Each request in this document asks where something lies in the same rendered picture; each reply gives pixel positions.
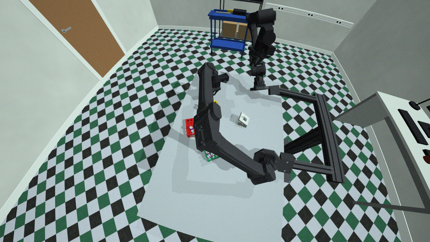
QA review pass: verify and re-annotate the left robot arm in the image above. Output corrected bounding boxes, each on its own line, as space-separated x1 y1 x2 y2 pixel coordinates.
193 62 276 185

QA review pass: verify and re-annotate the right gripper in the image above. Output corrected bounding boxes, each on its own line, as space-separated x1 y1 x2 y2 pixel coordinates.
248 46 264 67

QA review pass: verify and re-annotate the red tube rack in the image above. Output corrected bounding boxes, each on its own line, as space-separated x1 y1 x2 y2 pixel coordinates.
185 118 195 138

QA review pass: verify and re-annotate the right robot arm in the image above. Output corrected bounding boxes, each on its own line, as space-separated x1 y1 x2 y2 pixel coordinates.
246 8 276 87

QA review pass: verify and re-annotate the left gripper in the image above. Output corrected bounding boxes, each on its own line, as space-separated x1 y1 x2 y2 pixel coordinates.
212 80 221 96

